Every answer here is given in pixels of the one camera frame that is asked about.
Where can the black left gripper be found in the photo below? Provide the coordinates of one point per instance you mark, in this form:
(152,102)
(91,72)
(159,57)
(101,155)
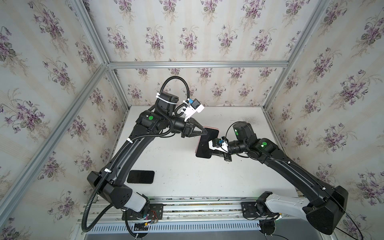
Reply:
(186,129)

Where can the phone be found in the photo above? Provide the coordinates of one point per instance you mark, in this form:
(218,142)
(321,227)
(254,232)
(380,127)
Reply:
(203,150)

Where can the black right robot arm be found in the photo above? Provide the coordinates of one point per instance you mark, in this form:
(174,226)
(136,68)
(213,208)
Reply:
(323,205)

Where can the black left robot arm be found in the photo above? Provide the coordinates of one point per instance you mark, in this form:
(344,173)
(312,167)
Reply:
(158,121)

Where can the black pad near left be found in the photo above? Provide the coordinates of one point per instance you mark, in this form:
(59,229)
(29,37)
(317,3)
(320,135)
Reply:
(140,177)

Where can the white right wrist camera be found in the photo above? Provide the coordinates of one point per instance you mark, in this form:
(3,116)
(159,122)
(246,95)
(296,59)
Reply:
(218,144)

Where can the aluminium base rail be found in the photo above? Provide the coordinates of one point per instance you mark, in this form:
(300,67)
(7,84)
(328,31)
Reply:
(212,209)

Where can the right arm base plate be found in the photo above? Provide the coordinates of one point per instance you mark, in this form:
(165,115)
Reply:
(253,210)

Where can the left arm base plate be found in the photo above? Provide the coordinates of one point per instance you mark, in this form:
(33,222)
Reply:
(149,212)

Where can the aluminium frame top bar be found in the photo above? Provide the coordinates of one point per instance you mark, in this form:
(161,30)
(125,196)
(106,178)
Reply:
(197,64)

